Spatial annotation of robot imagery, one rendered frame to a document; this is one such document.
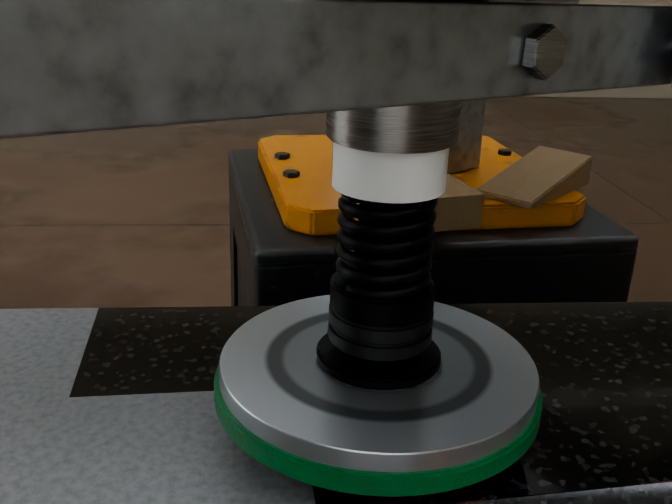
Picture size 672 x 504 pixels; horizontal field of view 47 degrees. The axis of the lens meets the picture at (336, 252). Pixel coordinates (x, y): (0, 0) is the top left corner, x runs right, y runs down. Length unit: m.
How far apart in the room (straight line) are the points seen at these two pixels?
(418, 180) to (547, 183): 0.83
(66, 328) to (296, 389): 0.28
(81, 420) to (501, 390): 0.29
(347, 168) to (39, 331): 0.36
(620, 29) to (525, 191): 0.74
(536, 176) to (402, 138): 0.87
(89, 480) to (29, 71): 0.30
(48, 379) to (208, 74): 0.37
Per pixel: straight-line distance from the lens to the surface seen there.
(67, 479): 0.53
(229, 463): 0.52
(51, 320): 0.73
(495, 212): 1.21
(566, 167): 1.32
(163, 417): 0.57
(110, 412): 0.59
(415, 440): 0.45
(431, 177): 0.45
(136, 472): 0.53
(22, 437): 0.58
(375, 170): 0.44
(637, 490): 0.55
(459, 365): 0.53
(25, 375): 0.65
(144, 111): 0.31
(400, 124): 0.43
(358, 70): 0.37
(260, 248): 1.10
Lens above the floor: 1.14
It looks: 21 degrees down
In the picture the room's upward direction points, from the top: 2 degrees clockwise
